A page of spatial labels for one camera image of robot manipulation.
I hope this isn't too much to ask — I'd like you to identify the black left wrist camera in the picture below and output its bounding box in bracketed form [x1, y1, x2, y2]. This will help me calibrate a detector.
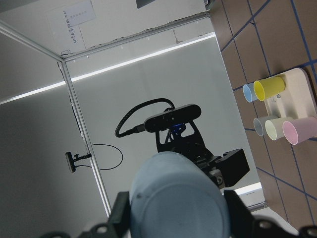
[144, 104, 202, 133]

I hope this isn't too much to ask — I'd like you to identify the yellow cup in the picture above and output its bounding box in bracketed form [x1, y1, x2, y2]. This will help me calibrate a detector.
[254, 76, 286, 101]

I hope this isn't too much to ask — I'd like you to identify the cream cup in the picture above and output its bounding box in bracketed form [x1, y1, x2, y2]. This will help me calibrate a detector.
[265, 117, 293, 141]

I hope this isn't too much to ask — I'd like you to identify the black webcam on frame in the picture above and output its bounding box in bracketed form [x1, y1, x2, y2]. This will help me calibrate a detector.
[65, 151, 92, 173]

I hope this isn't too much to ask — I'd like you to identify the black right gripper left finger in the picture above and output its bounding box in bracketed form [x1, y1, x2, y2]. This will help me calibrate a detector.
[44, 191, 131, 238]

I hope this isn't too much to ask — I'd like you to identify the grey cup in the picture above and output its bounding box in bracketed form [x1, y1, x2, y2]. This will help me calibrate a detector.
[253, 115, 278, 136]

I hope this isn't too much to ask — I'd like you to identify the white rabbit tray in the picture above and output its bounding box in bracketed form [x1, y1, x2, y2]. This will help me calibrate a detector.
[264, 68, 317, 120]

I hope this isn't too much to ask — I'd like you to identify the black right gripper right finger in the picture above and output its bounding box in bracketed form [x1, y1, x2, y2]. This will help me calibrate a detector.
[224, 190, 317, 238]

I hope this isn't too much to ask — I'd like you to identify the light blue cup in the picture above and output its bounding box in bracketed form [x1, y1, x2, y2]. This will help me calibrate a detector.
[243, 83, 258, 103]

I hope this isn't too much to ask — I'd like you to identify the blue ikea cup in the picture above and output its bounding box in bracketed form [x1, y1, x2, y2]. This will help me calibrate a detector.
[130, 152, 230, 238]

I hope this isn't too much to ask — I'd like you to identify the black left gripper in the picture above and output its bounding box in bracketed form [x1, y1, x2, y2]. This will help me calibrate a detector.
[155, 121, 250, 189]

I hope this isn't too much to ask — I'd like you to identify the pink cup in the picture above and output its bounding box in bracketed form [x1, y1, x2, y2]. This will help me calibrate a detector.
[282, 117, 317, 145]

